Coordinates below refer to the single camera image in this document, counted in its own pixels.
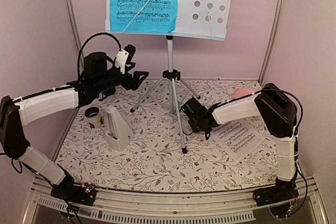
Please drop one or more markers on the paper coffee cup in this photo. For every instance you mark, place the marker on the paper coffee cup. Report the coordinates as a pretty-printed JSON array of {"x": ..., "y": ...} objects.
[{"x": 93, "y": 117}]

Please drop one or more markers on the white metronome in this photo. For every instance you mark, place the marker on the white metronome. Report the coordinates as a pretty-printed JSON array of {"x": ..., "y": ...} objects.
[{"x": 118, "y": 134}]

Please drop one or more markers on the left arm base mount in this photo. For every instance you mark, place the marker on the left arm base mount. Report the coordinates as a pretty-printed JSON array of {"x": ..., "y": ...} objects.
[{"x": 84, "y": 194}]

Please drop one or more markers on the front aluminium rail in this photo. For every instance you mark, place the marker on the front aluminium rail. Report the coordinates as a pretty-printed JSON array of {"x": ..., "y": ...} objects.
[{"x": 120, "y": 206}]

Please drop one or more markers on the white sheet music page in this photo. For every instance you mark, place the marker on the white sheet music page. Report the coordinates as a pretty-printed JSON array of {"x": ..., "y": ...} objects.
[{"x": 237, "y": 139}]

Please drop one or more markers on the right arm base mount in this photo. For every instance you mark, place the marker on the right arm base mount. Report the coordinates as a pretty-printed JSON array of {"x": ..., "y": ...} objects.
[{"x": 275, "y": 193}]

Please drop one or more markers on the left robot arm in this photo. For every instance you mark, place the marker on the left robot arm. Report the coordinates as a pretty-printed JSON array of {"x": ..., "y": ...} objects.
[{"x": 100, "y": 76}]

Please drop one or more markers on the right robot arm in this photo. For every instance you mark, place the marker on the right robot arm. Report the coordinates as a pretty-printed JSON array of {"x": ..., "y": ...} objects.
[{"x": 222, "y": 122}]

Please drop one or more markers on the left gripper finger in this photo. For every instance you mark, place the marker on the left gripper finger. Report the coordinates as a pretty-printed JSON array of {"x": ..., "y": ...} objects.
[
  {"x": 129, "y": 66},
  {"x": 138, "y": 78}
]

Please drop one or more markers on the blue sheet music page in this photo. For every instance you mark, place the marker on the blue sheet music page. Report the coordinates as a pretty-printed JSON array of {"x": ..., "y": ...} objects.
[{"x": 142, "y": 16}]

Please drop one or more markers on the pink plate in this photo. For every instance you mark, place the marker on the pink plate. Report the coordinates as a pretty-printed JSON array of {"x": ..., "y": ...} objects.
[{"x": 245, "y": 93}]

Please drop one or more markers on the light blue music stand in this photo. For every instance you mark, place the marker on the light blue music stand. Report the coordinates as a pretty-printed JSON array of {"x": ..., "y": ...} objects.
[{"x": 205, "y": 19}]

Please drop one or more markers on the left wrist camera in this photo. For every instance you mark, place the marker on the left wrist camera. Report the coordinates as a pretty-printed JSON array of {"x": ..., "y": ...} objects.
[{"x": 124, "y": 57}]

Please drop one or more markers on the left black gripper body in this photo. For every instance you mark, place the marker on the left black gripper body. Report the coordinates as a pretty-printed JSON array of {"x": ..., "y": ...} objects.
[{"x": 108, "y": 82}]

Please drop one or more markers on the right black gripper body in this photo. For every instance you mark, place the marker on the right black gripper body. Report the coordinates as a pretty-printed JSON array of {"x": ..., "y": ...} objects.
[{"x": 198, "y": 127}]

